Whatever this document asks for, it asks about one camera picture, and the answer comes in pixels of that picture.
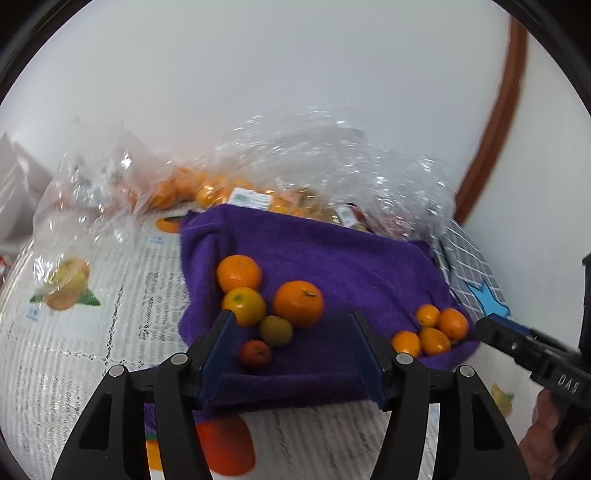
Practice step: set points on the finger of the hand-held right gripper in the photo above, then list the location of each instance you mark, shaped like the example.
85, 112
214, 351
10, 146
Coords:
503, 332

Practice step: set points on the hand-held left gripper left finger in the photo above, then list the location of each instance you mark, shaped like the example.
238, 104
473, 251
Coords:
216, 364

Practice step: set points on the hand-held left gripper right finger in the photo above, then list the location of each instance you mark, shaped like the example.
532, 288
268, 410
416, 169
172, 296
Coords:
373, 374

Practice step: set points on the small red-orange fruit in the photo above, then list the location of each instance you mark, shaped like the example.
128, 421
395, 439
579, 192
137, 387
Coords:
255, 354

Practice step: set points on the small mandarin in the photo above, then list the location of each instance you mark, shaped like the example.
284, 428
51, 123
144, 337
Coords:
453, 323
406, 344
427, 315
434, 340

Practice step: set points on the yellowish orange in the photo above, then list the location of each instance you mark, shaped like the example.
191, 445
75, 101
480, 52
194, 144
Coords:
244, 307

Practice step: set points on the small green-yellow fruit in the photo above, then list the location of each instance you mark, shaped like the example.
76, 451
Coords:
276, 330

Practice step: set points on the large orange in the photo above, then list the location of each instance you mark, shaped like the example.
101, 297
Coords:
298, 303
239, 272

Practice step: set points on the person's right hand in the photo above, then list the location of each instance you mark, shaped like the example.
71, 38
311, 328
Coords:
542, 434

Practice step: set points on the grey plaid cushion blue star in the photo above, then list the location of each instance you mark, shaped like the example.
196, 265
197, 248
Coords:
466, 272

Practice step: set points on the purple towel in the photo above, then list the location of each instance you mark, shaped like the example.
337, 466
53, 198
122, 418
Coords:
323, 258

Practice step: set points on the red snack packet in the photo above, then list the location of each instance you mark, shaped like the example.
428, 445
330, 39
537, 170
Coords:
350, 216

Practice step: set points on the pile of bagged oranges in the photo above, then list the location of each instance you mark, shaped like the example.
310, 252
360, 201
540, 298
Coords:
175, 189

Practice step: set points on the crumpled clear plastic bag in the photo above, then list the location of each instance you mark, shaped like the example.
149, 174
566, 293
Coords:
92, 203

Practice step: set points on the large clear plastic bag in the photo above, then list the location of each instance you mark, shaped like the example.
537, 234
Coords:
323, 152

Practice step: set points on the red paper bag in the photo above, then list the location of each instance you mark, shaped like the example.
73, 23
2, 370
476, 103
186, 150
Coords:
2, 266

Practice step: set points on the white paper bag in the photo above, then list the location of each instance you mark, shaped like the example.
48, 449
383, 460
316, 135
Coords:
18, 184

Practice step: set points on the brown wooden door frame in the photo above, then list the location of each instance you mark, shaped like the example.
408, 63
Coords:
501, 129

